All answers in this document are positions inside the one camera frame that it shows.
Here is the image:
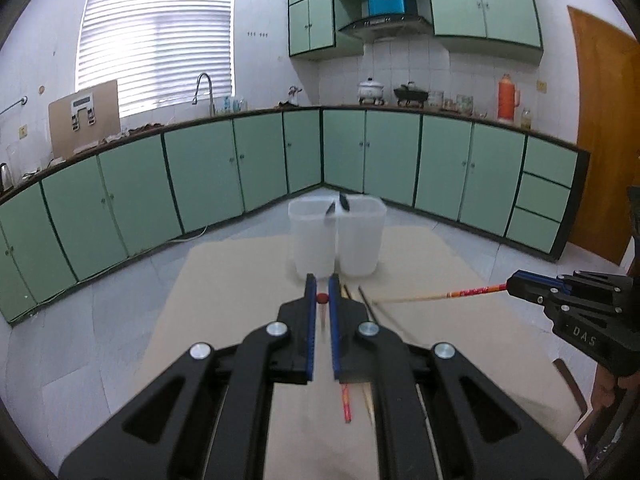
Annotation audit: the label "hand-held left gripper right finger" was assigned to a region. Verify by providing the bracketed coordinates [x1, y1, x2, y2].
[330, 273, 585, 480]

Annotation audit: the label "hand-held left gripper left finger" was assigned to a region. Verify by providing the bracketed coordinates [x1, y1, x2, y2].
[59, 273, 319, 480]

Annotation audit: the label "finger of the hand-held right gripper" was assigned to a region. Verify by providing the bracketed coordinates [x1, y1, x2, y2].
[517, 270, 636, 295]
[506, 273, 628, 313]

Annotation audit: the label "white double utensil holder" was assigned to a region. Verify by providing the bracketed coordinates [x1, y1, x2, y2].
[288, 197, 387, 279]

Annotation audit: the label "plain wooden chopstick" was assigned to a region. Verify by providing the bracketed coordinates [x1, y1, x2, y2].
[342, 284, 376, 423]

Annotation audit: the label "person's right hand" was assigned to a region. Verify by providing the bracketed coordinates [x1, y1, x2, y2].
[591, 364, 623, 413]

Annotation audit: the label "brown wooden chair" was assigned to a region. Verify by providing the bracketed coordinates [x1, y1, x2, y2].
[551, 357, 590, 417]

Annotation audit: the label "beige cardboard table cover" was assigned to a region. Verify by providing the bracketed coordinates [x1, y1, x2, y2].
[135, 225, 591, 480]

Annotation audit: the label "brown wooden door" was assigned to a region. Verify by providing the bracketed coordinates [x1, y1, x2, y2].
[567, 5, 640, 266]

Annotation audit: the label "green lower kitchen cabinets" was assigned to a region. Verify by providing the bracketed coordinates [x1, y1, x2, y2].
[0, 106, 591, 326]

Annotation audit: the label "orange thermos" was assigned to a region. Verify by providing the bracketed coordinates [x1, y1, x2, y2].
[497, 74, 522, 122]

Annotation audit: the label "black wok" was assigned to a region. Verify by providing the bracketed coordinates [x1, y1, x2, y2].
[393, 81, 430, 107]

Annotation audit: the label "white lidded pot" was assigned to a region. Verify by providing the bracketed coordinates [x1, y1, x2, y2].
[357, 78, 386, 103]

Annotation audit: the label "steel kitchen faucet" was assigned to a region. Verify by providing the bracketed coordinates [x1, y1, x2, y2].
[194, 73, 216, 116]

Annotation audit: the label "black range hood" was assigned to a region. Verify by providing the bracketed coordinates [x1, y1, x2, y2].
[338, 15, 434, 41]

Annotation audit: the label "brown cardboard box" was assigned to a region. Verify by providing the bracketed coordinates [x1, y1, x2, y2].
[48, 79, 121, 160]

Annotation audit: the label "white window blinds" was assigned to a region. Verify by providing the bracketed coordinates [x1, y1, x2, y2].
[75, 0, 236, 120]

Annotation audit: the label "blue box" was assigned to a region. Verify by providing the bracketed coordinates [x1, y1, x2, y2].
[367, 0, 405, 17]

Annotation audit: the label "white cable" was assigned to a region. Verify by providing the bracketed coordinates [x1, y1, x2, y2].
[165, 225, 208, 243]

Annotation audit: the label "green upper wall cabinets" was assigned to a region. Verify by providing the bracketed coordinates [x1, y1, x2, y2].
[287, 0, 545, 66]

